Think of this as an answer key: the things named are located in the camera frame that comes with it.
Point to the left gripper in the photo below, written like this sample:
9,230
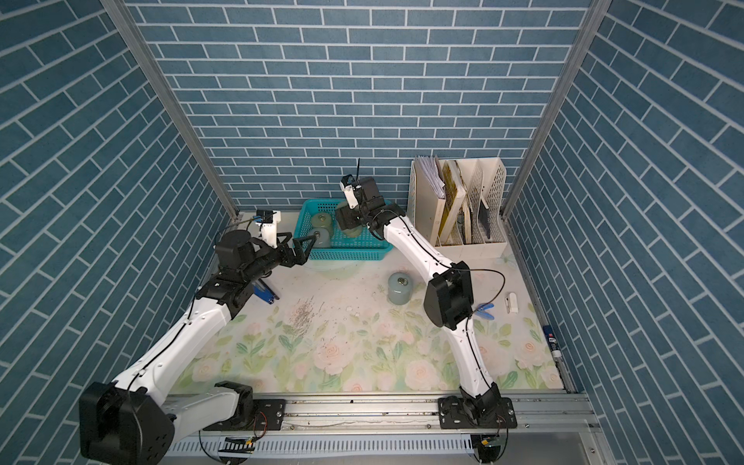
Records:
299,258

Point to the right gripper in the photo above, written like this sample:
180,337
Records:
347,218

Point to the green tea canister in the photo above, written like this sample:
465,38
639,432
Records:
322,220

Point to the blue-grey tea canister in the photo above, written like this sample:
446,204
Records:
322,238
401,287

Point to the yellow tea canister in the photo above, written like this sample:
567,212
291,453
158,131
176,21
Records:
352,232

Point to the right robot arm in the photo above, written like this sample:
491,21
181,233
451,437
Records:
448,300

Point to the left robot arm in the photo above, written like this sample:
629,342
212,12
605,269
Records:
129,419

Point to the teal plastic basket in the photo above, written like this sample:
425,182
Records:
363,248

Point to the floral table mat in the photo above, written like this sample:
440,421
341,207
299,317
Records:
334,329

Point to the papers in organizer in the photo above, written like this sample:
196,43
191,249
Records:
430,170

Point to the yellow book in organizer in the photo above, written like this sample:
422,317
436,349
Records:
455,192

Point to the white desktop file organizer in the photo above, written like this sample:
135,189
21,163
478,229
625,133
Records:
478,232

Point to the blue plastic clip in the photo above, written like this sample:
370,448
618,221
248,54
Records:
483,311

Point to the white small device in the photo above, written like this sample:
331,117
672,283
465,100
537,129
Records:
511,302

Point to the dark marker pen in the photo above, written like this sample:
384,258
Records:
552,341

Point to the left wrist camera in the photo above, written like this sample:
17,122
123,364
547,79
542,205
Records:
267,224

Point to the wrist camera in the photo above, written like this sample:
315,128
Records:
351,191
267,224

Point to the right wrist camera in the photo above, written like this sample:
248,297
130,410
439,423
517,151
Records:
351,191

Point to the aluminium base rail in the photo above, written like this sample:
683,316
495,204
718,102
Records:
527,428

